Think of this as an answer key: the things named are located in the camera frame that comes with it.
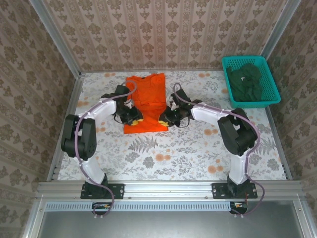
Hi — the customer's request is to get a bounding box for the orange t-shirt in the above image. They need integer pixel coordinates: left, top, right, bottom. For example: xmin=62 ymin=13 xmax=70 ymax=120
xmin=123 ymin=73 xmax=170 ymax=135

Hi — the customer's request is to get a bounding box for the floral tablecloth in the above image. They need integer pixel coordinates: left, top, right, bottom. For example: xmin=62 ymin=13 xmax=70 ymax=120
xmin=57 ymin=70 xmax=288 ymax=181

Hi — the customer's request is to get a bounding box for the dark green t-shirt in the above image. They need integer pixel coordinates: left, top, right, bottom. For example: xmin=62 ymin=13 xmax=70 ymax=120
xmin=226 ymin=63 xmax=264 ymax=103

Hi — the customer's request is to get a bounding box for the teal plastic basket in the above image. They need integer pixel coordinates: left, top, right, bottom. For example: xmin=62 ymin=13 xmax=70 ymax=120
xmin=221 ymin=55 xmax=282 ymax=109

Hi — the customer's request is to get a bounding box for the steel sheet panel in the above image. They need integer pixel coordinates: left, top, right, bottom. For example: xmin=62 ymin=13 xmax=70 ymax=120
xmin=29 ymin=200 xmax=310 ymax=238

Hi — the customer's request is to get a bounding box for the aluminium side rail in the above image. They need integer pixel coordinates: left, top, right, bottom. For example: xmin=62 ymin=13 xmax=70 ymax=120
xmin=264 ymin=106 xmax=293 ymax=180
xmin=46 ymin=74 xmax=84 ymax=181

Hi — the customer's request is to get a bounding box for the aluminium mounting rail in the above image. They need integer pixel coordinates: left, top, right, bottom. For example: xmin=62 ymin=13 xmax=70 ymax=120
xmin=36 ymin=180 xmax=304 ymax=199

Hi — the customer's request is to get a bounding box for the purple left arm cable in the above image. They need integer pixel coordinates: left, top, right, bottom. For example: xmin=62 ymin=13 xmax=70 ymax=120
xmin=74 ymin=81 xmax=138 ymax=219

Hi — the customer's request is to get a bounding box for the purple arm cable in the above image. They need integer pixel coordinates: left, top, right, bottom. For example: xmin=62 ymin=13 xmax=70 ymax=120
xmin=74 ymin=81 xmax=138 ymax=219
xmin=172 ymin=83 xmax=267 ymax=217

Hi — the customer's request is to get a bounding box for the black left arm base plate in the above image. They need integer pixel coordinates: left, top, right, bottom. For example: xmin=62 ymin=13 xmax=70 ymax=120
xmin=80 ymin=177 xmax=125 ymax=200

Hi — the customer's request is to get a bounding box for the grey slotted cable duct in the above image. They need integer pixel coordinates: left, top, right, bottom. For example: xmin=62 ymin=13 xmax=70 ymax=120
xmin=45 ymin=201 xmax=273 ymax=212

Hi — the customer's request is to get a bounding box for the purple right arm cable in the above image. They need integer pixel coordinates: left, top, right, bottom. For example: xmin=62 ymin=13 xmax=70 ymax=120
xmin=172 ymin=83 xmax=267 ymax=217

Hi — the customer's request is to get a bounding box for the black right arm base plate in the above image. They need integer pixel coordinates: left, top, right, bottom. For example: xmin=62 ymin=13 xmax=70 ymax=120
xmin=211 ymin=177 xmax=258 ymax=200

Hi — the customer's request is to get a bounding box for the aluminium frame post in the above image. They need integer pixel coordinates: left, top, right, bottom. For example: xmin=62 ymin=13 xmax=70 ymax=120
xmin=29 ymin=0 xmax=83 ymax=78
xmin=261 ymin=0 xmax=302 ymax=60

